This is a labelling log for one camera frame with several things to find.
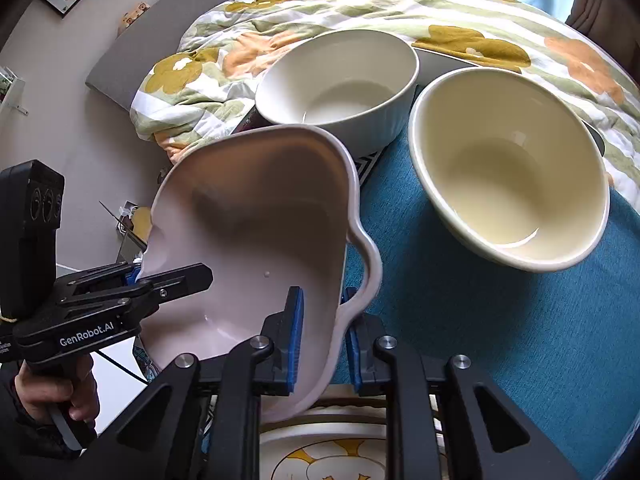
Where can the clear wall shelf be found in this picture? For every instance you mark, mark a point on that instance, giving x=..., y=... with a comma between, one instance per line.
x=12, y=90

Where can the yellow rim plate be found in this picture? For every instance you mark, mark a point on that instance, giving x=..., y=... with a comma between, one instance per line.
x=320, y=455

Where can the cream round bowl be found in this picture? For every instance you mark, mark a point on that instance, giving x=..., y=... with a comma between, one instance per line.
x=500, y=170

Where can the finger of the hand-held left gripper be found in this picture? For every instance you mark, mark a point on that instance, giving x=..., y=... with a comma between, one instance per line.
x=180, y=280
x=132, y=275

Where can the yellow object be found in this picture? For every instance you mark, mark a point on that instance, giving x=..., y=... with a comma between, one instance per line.
x=141, y=222

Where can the floral striped quilt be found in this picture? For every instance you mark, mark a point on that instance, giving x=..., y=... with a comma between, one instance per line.
x=375, y=10

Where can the brown curtain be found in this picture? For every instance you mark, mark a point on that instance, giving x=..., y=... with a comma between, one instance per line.
x=610, y=0

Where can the grey headboard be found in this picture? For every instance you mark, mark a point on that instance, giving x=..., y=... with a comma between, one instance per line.
x=140, y=60

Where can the small plush toy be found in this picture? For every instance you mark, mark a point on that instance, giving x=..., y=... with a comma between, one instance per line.
x=135, y=14

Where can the person's left hand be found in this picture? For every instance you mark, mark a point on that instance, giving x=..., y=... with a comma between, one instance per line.
x=45, y=395

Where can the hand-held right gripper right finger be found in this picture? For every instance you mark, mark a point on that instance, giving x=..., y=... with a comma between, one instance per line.
x=356, y=355

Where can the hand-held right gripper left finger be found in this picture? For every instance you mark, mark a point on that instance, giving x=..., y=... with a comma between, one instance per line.
x=295, y=340

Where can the white ribbed bowl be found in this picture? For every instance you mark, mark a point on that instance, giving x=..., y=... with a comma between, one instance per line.
x=310, y=70

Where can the blue patterned tablecloth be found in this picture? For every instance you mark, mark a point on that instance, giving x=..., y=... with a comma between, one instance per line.
x=475, y=335

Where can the pink square bowl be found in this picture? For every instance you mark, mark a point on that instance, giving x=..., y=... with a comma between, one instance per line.
x=250, y=210

